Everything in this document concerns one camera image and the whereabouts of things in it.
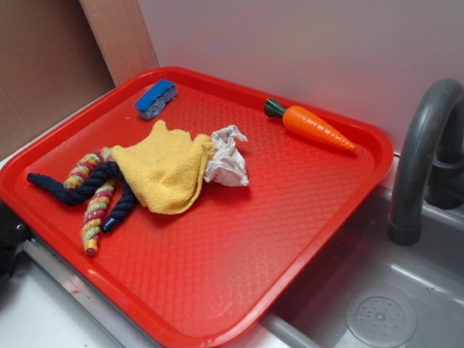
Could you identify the blue sponge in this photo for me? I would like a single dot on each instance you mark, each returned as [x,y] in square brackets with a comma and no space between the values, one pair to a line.
[152,103]

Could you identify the crumpled white cloth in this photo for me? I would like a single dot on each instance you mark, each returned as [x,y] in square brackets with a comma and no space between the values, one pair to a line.
[227,166]

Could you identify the red plastic tray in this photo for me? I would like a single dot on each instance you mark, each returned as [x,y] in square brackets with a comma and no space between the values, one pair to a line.
[202,278]

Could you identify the yellow terry cloth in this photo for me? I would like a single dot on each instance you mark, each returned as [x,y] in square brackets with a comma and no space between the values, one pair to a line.
[166,170]

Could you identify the orange toy carrot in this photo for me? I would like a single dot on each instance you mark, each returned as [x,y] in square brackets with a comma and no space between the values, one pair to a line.
[307,124]

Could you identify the grey toy sink basin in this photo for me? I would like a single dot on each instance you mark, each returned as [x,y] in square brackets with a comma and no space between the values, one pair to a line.
[362,290]

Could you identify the wooden board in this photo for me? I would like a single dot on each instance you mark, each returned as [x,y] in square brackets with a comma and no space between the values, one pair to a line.
[120,32]

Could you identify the grey toy faucet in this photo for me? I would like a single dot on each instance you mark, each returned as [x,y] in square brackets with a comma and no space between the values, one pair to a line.
[430,168]

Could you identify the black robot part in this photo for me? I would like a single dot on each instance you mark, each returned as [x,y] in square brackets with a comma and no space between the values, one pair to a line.
[14,233]

